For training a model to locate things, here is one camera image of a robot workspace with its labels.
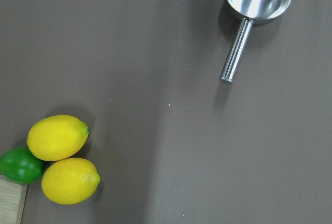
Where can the yellow lemon upper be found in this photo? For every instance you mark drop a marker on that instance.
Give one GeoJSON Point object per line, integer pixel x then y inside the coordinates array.
{"type": "Point", "coordinates": [57, 137]}

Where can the wooden cutting board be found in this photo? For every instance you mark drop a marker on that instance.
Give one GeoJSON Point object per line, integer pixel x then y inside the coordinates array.
{"type": "Point", "coordinates": [12, 201]}

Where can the yellow lemon lower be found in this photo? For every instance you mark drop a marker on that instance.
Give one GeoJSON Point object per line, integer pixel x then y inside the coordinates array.
{"type": "Point", "coordinates": [70, 181]}

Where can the steel ice scoop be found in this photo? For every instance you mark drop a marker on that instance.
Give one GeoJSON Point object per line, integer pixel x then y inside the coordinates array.
{"type": "Point", "coordinates": [249, 13]}

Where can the yellow lemon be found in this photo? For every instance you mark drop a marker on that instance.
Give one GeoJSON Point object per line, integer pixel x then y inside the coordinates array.
{"type": "Point", "coordinates": [70, 181]}
{"type": "Point", "coordinates": [57, 137]}

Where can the green lime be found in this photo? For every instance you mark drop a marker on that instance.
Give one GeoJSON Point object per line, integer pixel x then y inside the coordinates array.
{"type": "Point", "coordinates": [21, 166]}

